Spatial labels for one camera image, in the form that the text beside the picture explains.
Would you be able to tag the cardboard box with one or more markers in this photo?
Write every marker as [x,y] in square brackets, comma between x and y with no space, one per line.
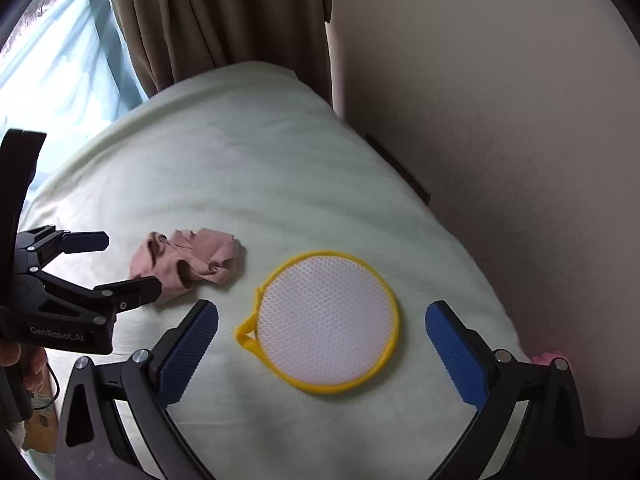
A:
[40,430]

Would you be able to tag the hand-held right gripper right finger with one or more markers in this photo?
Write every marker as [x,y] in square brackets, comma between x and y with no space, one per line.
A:
[457,355]

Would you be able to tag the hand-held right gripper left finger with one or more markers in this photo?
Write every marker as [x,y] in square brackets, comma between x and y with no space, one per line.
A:
[187,355]

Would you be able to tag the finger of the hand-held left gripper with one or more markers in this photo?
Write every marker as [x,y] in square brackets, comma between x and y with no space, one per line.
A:
[85,241]
[125,295]

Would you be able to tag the round yellow-rimmed mesh bag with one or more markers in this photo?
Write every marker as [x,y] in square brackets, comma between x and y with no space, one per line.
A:
[325,320]

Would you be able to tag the light blue window cloth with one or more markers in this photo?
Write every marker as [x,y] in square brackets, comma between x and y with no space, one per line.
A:
[60,85]

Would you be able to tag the brown curtain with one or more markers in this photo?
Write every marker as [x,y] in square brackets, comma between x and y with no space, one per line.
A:
[225,20]

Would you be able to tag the pink fluffy item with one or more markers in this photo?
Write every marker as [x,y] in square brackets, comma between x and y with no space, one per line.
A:
[547,359]

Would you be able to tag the dusty pink cloth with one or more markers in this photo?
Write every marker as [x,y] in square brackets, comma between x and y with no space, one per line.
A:
[190,260]

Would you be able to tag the person's left hand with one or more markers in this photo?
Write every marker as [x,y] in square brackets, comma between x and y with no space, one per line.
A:
[32,367]

